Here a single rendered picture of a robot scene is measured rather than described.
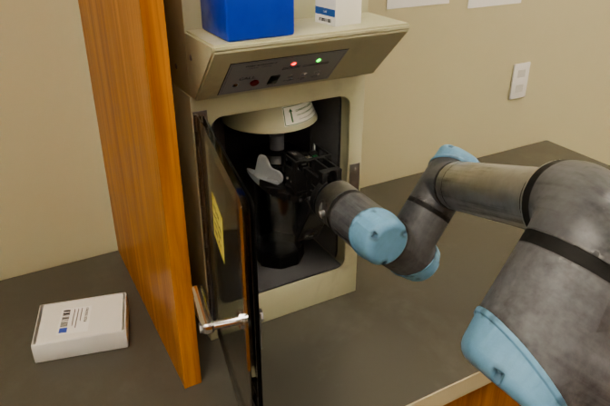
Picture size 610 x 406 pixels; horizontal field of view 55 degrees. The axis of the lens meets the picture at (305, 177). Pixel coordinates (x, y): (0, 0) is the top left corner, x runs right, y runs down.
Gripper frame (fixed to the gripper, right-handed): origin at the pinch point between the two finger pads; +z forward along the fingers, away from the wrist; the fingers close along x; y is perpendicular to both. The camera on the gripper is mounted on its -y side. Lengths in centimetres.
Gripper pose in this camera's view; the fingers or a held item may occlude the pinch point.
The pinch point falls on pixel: (278, 166)
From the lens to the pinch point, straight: 112.0
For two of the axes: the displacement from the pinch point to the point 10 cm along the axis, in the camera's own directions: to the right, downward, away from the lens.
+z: -4.8, -3.8, 7.9
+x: -8.8, 2.1, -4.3
